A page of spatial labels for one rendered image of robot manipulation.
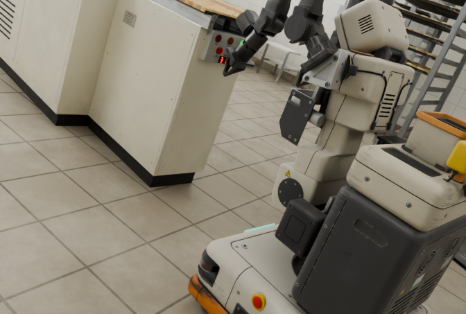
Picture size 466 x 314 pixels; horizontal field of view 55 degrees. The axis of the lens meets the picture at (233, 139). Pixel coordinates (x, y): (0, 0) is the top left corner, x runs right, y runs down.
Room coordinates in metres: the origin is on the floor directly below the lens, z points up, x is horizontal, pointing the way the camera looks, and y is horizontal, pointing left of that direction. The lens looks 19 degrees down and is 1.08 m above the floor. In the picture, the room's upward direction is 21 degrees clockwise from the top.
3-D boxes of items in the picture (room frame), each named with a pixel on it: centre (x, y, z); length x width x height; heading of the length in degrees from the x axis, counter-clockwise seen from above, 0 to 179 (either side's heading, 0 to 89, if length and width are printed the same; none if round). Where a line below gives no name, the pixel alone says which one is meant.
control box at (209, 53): (2.09, 0.18, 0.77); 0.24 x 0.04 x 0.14; 141
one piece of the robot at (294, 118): (1.52, -0.25, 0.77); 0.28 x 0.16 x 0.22; 141
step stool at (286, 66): (6.19, -0.25, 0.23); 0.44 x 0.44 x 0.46; 53
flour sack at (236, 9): (6.45, 0.71, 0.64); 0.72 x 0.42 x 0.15; 67
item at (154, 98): (2.32, 0.46, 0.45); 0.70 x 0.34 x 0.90; 51
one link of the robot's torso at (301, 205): (1.40, -0.31, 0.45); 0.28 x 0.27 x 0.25; 141
